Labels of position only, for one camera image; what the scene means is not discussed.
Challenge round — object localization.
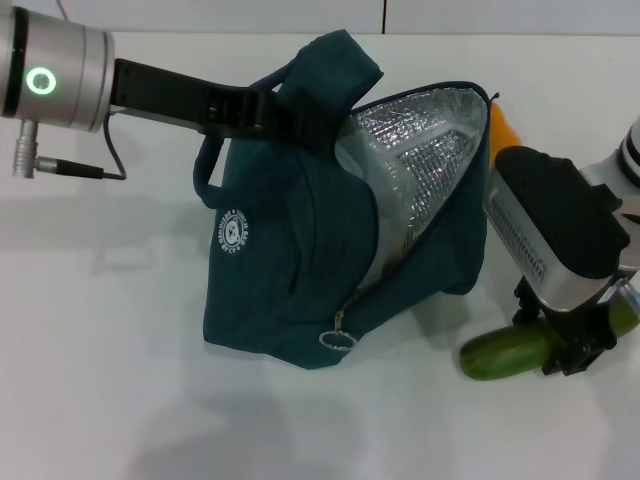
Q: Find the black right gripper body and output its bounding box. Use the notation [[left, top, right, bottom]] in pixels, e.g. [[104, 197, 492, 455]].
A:
[[494, 145, 630, 279]]

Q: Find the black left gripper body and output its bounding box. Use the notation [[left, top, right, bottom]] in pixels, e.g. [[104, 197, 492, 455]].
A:
[[110, 58, 261, 136]]

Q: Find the green cucumber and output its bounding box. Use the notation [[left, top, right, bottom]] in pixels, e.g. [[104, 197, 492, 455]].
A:
[[459, 294, 640, 382]]

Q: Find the teal insulated lunch bag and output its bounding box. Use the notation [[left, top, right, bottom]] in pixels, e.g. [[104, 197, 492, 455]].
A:
[[193, 28, 494, 371]]

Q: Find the orange pear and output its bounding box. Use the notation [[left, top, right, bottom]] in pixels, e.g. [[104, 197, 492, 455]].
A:
[[489, 92, 521, 161]]

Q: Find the right arm cable with plug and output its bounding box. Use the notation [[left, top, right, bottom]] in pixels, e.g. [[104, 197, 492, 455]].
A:
[[613, 278, 640, 307]]

